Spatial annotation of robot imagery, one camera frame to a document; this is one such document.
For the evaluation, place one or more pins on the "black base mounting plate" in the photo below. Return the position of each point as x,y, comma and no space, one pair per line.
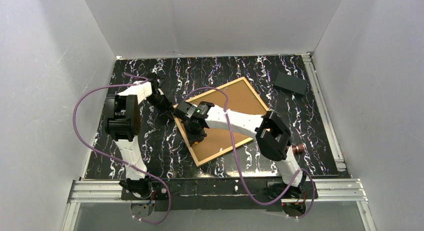
217,193

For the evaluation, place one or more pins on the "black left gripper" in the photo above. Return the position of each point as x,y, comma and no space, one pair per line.
166,106

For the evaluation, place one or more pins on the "aluminium rail frame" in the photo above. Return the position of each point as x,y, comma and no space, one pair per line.
341,205

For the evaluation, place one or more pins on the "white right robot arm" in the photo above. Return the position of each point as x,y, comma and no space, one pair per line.
273,137

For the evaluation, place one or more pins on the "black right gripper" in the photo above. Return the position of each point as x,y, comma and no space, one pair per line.
196,135

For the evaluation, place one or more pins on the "black rectangular box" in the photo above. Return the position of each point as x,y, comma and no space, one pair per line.
290,84

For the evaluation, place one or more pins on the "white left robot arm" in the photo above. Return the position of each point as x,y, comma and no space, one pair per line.
123,120

